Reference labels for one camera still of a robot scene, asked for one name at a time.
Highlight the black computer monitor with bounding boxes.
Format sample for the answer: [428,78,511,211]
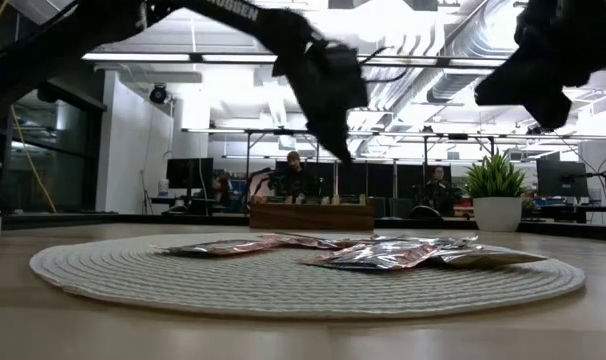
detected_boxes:
[166,158,215,190]
[536,158,590,199]

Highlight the white round woven placemat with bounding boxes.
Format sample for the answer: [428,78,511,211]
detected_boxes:
[28,230,587,321]

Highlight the green plant in white pot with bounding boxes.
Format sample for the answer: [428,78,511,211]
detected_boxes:
[462,149,530,233]

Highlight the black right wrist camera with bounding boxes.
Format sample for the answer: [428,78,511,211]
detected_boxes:
[521,84,574,132]

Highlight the person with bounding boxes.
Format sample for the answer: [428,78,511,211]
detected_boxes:
[422,165,459,216]
[270,149,317,204]
[210,174,234,207]

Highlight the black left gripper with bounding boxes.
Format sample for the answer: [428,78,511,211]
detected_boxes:
[272,38,370,165]

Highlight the black metal table frame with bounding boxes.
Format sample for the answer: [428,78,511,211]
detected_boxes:
[0,212,606,242]

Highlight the black round ceiling camera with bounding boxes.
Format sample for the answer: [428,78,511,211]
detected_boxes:
[148,83,169,105]

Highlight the brown wooden three-slot organizer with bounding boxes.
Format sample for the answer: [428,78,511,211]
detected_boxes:
[249,201,377,232]

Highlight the silver ceiling air duct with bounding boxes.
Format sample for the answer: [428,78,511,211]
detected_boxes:
[367,0,522,106]

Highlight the black office chair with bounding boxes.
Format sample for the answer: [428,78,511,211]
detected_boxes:
[408,204,444,221]

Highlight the yellow hanging cable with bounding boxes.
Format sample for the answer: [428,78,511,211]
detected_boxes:
[10,104,58,215]

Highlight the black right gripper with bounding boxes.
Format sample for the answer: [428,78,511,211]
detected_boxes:
[474,0,606,108]

